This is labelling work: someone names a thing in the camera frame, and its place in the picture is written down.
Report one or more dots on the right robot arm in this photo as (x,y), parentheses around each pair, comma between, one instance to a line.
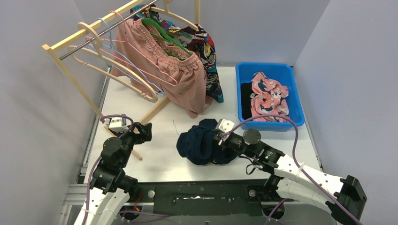
(343,198)

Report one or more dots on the pink shark print shorts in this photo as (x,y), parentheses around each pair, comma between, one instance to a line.
(268,97)

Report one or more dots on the wooden clothes rack frame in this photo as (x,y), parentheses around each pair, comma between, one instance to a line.
(97,46)

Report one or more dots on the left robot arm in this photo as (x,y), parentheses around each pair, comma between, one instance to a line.
(109,188)

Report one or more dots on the aluminium table frame rail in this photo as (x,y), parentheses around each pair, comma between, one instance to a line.
(66,214)

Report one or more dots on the navy blue shorts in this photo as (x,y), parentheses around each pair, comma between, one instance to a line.
(198,147)

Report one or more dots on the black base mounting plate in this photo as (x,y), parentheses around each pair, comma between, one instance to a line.
(204,198)

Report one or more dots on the light blue wire hanger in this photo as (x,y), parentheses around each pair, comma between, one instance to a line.
(129,62)

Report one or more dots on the black mesh shorts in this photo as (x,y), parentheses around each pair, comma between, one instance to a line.
(246,92)

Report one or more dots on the blue plastic bin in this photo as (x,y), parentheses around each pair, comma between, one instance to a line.
(280,72)

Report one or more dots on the dusty pink shorts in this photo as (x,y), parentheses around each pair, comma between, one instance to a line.
(181,76)

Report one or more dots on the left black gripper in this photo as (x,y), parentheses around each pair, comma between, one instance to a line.
(142,131)

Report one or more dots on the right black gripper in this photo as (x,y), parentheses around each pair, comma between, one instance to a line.
(218,138)

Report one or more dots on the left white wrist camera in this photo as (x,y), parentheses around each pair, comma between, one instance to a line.
(117,124)

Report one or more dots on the colourful comic print shorts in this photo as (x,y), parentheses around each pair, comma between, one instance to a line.
(198,41)

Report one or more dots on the green plastic hanger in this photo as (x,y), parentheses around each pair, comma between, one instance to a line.
(163,35)

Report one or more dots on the metal hanging rod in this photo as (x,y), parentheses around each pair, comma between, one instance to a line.
(83,32)

